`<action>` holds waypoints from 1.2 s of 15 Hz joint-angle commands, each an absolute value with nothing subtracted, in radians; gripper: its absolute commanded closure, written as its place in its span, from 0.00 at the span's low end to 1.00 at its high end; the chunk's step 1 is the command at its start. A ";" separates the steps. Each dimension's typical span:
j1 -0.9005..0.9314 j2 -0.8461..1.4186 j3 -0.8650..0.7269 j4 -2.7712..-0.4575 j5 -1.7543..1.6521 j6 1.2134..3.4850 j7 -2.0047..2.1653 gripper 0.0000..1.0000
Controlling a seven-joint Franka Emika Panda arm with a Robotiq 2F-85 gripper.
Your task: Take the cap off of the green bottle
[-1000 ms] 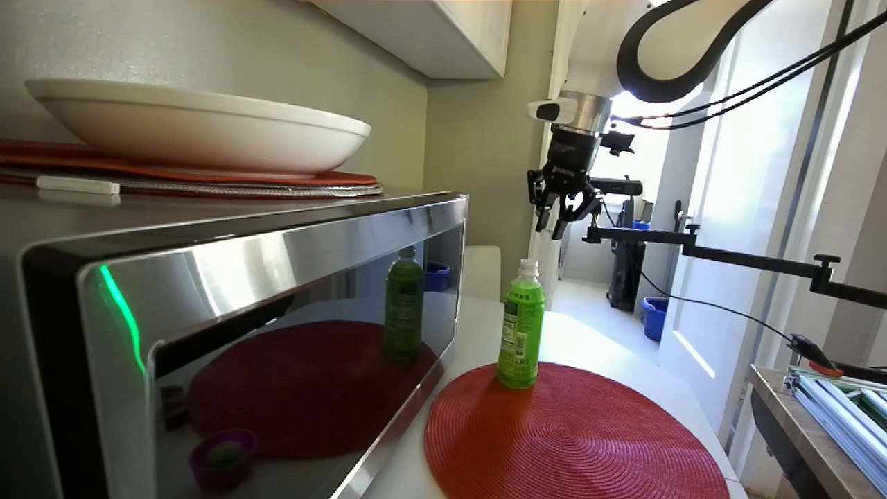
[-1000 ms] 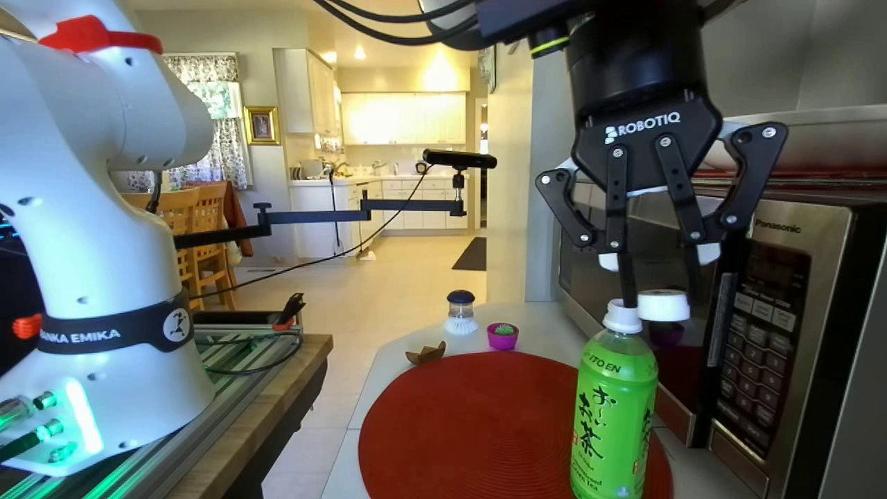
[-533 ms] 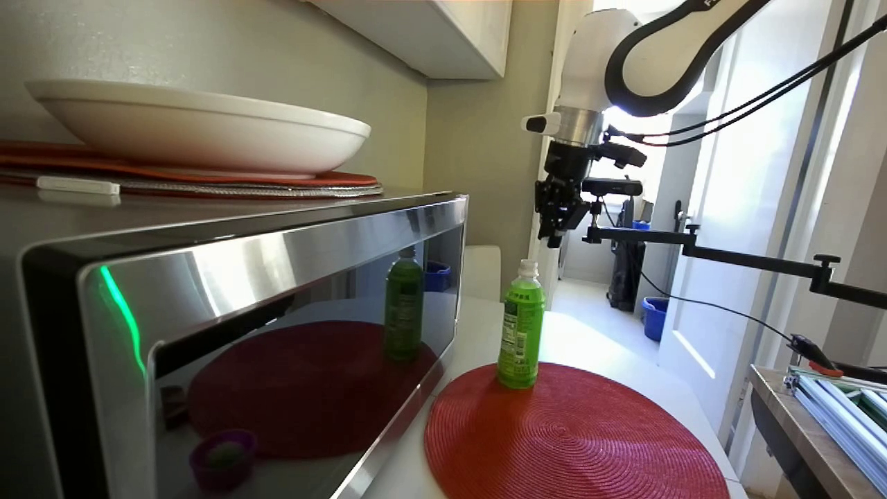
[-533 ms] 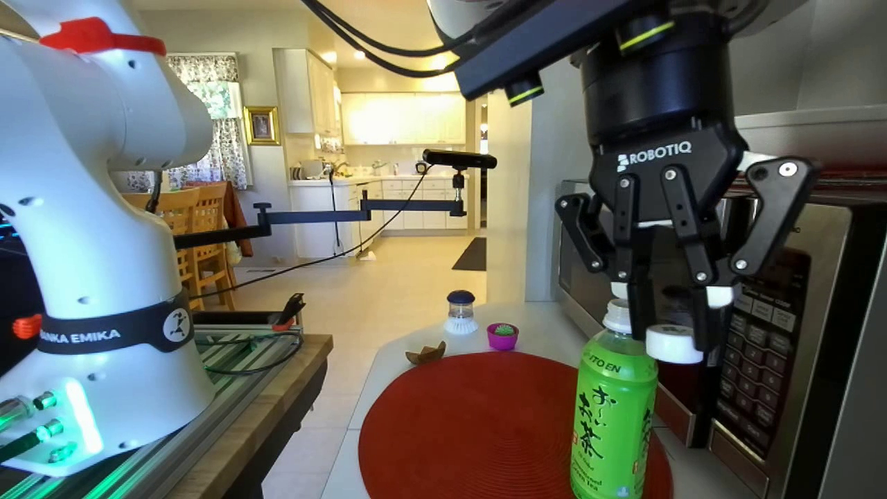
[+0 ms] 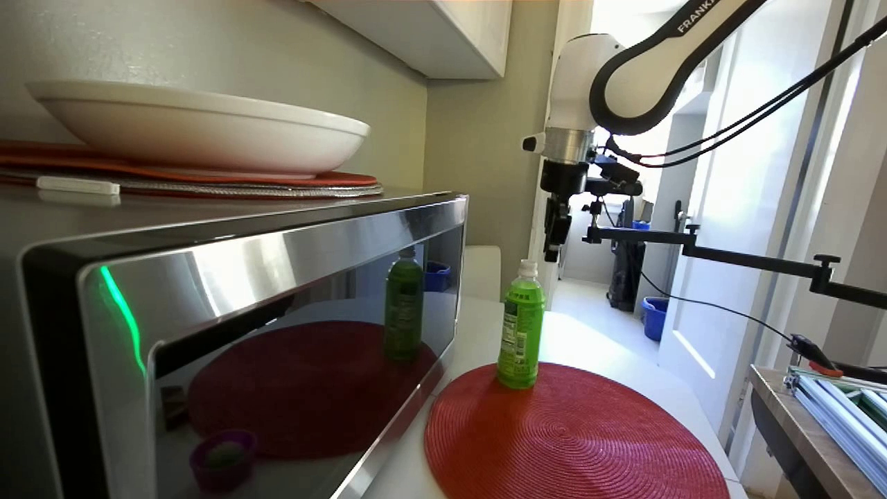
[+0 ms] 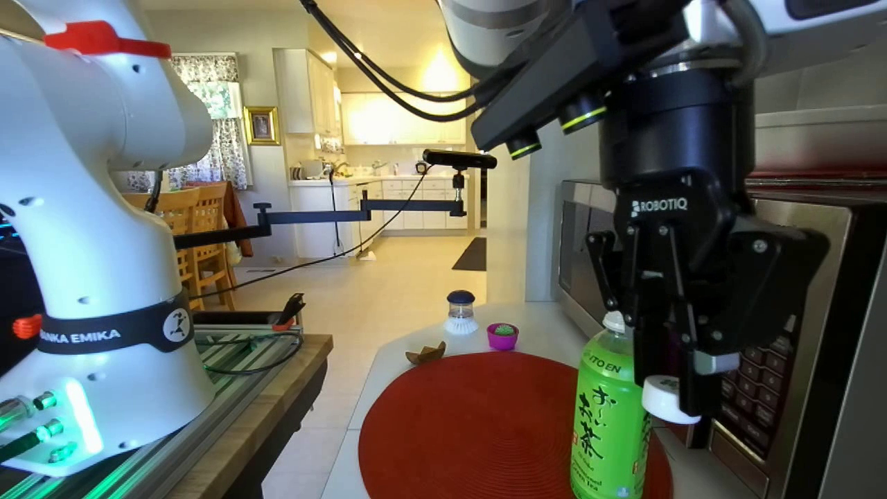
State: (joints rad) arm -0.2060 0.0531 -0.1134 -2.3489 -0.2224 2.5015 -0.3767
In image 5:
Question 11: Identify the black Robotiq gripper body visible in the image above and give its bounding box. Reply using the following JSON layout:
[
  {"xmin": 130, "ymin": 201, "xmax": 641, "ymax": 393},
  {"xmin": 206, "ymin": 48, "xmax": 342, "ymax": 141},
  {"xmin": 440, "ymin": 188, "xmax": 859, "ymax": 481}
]
[{"xmin": 539, "ymin": 159, "xmax": 582, "ymax": 203}]

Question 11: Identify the green tea bottle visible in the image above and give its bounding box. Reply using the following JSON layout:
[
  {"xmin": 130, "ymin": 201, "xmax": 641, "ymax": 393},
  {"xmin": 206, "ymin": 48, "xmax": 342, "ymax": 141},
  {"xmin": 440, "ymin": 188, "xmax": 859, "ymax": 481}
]
[{"xmin": 494, "ymin": 271, "xmax": 553, "ymax": 393}]

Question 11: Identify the dark tall container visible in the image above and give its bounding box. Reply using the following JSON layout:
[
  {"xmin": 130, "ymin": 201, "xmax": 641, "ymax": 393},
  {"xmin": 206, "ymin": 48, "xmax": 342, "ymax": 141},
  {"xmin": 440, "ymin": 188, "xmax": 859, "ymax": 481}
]
[{"xmin": 604, "ymin": 196, "xmax": 651, "ymax": 314}]

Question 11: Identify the blue bin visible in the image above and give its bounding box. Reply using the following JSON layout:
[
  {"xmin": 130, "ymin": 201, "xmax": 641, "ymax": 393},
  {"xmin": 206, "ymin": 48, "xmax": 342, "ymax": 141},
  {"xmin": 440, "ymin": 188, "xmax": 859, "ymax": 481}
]
[{"xmin": 637, "ymin": 295, "xmax": 672, "ymax": 346}]

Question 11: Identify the white overhead cabinet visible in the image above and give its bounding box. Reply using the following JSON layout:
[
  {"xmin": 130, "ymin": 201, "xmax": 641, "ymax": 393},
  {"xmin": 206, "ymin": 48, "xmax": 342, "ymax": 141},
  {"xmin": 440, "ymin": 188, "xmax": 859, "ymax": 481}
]
[{"xmin": 309, "ymin": 0, "xmax": 517, "ymax": 83}]

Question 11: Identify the red round woven placemat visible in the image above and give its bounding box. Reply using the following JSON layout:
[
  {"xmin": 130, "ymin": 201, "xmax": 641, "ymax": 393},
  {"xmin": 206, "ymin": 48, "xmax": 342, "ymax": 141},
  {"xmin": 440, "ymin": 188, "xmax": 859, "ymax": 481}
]
[{"xmin": 421, "ymin": 361, "xmax": 736, "ymax": 499}]

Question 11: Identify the black and red clamp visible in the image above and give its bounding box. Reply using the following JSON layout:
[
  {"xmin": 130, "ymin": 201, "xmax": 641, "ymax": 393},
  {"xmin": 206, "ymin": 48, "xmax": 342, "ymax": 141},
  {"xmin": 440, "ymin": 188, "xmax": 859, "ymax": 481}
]
[{"xmin": 787, "ymin": 332, "xmax": 846, "ymax": 381}]

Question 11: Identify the stainless steel microwave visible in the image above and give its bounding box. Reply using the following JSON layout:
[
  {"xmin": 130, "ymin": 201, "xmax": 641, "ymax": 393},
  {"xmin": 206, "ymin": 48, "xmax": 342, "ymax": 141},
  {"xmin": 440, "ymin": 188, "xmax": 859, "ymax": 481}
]
[{"xmin": 0, "ymin": 188, "xmax": 471, "ymax": 499}]

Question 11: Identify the white shallow bowl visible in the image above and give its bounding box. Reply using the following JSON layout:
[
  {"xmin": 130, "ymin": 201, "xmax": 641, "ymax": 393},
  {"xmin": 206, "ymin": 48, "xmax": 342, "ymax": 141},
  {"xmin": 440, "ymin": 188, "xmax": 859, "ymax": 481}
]
[{"xmin": 23, "ymin": 77, "xmax": 375, "ymax": 178}]

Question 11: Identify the black stereo camera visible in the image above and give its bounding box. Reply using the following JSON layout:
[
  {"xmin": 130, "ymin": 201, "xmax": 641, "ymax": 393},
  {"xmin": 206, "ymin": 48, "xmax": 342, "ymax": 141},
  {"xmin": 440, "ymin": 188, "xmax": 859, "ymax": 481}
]
[{"xmin": 582, "ymin": 159, "xmax": 647, "ymax": 203}]

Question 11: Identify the thin black camera cable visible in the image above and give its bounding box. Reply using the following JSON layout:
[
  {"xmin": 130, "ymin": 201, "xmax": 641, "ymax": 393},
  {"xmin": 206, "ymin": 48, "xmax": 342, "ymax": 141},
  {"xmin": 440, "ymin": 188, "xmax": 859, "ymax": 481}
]
[{"xmin": 637, "ymin": 270, "xmax": 810, "ymax": 346}]

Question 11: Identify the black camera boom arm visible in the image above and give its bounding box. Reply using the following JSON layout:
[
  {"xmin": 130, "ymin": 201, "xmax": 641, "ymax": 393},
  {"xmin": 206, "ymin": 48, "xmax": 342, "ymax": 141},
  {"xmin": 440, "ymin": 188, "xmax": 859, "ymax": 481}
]
[{"xmin": 579, "ymin": 196, "xmax": 887, "ymax": 314}]

